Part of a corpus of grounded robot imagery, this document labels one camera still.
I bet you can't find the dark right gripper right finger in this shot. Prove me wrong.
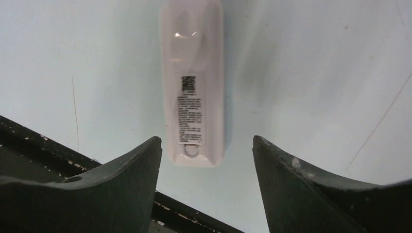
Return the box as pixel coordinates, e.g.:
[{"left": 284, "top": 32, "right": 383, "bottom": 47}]
[{"left": 253, "top": 135, "right": 412, "bottom": 233}]

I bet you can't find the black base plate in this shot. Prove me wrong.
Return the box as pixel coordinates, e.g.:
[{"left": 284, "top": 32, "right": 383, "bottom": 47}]
[{"left": 0, "top": 117, "right": 236, "bottom": 233}]

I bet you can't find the white remote control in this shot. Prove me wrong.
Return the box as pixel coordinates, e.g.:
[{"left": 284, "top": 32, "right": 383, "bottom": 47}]
[{"left": 159, "top": 0, "right": 225, "bottom": 167}]

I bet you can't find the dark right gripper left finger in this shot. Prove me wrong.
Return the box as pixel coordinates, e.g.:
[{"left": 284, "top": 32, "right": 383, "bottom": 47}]
[{"left": 0, "top": 136, "right": 162, "bottom": 233}]

